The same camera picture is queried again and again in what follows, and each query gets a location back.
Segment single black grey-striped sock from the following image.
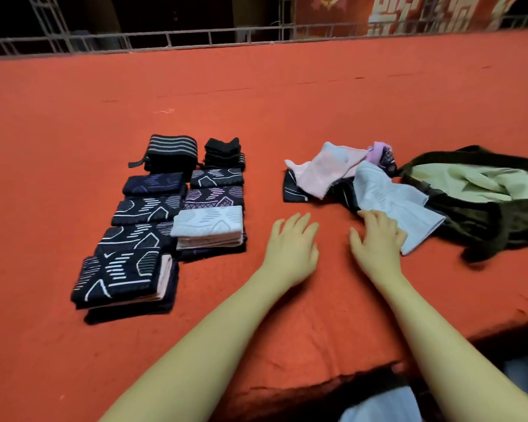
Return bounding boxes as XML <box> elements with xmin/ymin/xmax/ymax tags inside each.
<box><xmin>190</xmin><ymin>168</ymin><xmax>246</xmax><ymax>188</ymax></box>

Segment person's pale blue clothing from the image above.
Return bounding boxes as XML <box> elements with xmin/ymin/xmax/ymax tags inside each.
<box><xmin>339</xmin><ymin>386</ymin><xmax>424</xmax><ymax>422</ymax></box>

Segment person's right hand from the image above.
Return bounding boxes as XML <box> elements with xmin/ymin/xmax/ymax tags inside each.
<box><xmin>349</xmin><ymin>209</ymin><xmax>408</xmax><ymax>287</ymax></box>

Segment person's right forearm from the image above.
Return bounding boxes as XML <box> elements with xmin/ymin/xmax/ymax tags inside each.
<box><xmin>374</xmin><ymin>272</ymin><xmax>528</xmax><ymax>422</ymax></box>

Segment single black white-lined sock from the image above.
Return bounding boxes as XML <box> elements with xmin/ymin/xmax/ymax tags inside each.
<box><xmin>70</xmin><ymin>250</ymin><xmax>168</xmax><ymax>310</ymax></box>

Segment person's left hand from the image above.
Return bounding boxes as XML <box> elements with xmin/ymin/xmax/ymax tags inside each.
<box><xmin>262</xmin><ymin>212</ymin><xmax>320</xmax><ymax>291</ymax></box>

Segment dark brown door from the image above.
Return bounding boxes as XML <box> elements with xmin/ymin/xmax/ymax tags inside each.
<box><xmin>114</xmin><ymin>0</ymin><xmax>234</xmax><ymax>36</ymax></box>

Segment single black purple-lined sock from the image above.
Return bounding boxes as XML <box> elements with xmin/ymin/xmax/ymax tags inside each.
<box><xmin>183</xmin><ymin>185</ymin><xmax>246</xmax><ymax>210</ymax></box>

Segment single navy purple-cuffed sock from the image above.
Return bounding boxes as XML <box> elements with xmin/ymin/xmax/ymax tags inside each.
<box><xmin>83</xmin><ymin>259</ymin><xmax>181</xmax><ymax>326</ymax></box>

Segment grey metal truss tower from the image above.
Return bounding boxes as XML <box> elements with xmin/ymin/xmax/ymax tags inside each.
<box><xmin>28</xmin><ymin>0</ymin><xmax>73</xmax><ymax>53</ymax></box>
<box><xmin>280</xmin><ymin>0</ymin><xmax>297</xmax><ymax>42</ymax></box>

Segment red banner with white print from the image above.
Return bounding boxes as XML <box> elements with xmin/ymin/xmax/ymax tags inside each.
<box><xmin>295</xmin><ymin>0</ymin><xmax>520</xmax><ymax>36</ymax></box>

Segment person's left forearm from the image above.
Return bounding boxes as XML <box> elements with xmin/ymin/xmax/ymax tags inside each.
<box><xmin>101</xmin><ymin>272</ymin><xmax>292</xmax><ymax>422</ymax></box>

